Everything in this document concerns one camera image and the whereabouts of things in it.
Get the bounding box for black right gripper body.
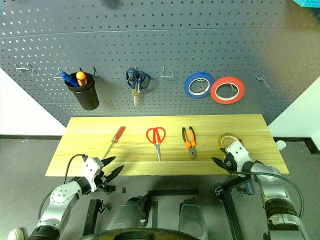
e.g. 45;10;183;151
224;153;239;173

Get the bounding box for grey metal pegboard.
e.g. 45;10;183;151
0;0;320;127

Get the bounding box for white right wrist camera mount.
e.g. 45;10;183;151
225;139;251;166

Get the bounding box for black plastic cup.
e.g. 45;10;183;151
64;71;100;111

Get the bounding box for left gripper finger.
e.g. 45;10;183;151
101;156;117;169
107;164;125;184

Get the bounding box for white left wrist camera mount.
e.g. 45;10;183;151
81;155;105;193

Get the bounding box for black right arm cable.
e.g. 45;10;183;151
229;168;305;220

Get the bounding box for blue handled scissors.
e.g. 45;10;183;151
125;68;152;108

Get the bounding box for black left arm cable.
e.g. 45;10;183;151
37;153;88;221

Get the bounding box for orange black pliers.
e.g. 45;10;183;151
181;126;198;160

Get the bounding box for black metal table leg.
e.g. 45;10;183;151
82;198;111;236
213;174;256;240

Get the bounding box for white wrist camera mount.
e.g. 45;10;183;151
225;139;251;166
81;155;105;193

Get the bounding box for orange handled screwdriver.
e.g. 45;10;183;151
75;71;87;87

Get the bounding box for teal foam block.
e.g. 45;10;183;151
291;0;320;10

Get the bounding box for wire loop pegboard hook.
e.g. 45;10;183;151
160;65;175;79

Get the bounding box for dark curved robot body rim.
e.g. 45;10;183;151
81;226;209;240

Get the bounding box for red handled screwdriver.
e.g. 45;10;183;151
101;126;127;161

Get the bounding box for white shoe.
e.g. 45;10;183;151
7;227;26;240

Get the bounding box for black metal table frame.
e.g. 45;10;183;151
146;189;200;229

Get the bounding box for red tape roll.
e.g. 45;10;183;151
210;76;246;105

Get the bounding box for red handled scissors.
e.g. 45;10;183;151
145;126;167;162

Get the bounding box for blue tape roll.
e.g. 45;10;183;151
184;71;215;99

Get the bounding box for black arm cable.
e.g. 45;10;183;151
229;168;305;220
37;153;88;221

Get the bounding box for dark rounded robot leg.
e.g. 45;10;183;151
178;197;209;240
109;195;152;236

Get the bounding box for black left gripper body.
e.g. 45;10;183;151
95;170;117;195

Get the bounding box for yellow clear tape roll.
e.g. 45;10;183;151
217;132;244;151

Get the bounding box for blue handled screwdriver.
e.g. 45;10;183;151
59;71;81;88

